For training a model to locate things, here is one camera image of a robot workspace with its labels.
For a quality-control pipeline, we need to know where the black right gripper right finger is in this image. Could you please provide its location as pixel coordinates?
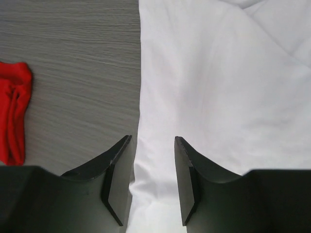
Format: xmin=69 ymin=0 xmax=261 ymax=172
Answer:
xmin=174 ymin=136 xmax=311 ymax=233

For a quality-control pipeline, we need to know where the red t shirt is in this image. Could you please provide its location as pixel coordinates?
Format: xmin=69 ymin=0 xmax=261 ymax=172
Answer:
xmin=0 ymin=62 xmax=33 ymax=166

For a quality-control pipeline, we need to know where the white printed t shirt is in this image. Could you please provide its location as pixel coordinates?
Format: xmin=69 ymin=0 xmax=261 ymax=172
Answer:
xmin=127 ymin=0 xmax=311 ymax=233

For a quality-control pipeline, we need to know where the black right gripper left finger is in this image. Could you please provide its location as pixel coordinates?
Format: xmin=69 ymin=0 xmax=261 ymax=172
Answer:
xmin=0 ymin=135 xmax=133 ymax=233

